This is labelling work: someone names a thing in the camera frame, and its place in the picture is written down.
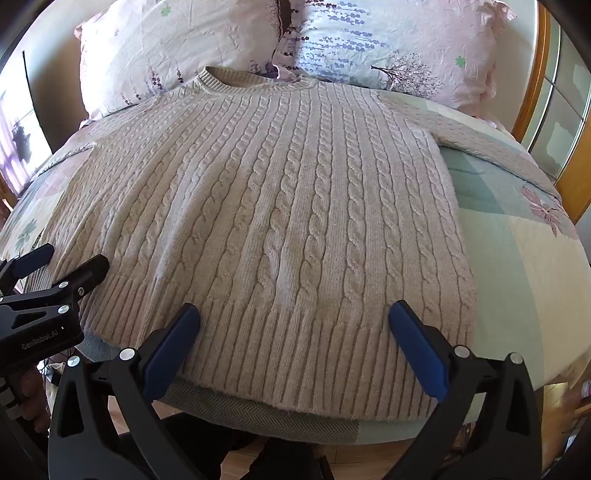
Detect pink floral pillow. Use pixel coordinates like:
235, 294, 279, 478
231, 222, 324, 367
74, 0, 289, 130

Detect pink tree-print pillow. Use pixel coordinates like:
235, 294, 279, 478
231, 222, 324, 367
271, 0, 518, 123

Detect bright window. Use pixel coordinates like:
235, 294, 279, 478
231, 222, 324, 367
0, 51, 52, 185

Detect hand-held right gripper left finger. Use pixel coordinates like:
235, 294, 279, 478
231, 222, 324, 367
48, 303, 220, 480

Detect person's left hand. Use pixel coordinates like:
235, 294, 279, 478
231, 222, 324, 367
14, 364, 52, 435

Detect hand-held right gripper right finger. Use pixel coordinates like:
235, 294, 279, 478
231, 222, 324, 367
383, 299, 544, 480

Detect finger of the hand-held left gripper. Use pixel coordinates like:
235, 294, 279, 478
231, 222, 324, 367
0, 244, 55, 288
21, 255, 110, 319

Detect beige cable-knit sweater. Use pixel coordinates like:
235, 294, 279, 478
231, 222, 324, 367
18, 65, 566, 423

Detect frosted glass panel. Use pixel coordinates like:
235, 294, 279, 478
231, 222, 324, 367
529, 16, 587, 183

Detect patchwork floral quilt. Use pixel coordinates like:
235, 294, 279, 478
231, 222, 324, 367
0, 95, 587, 446

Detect person's dark pants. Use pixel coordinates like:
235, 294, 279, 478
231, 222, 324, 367
159, 412, 335, 480

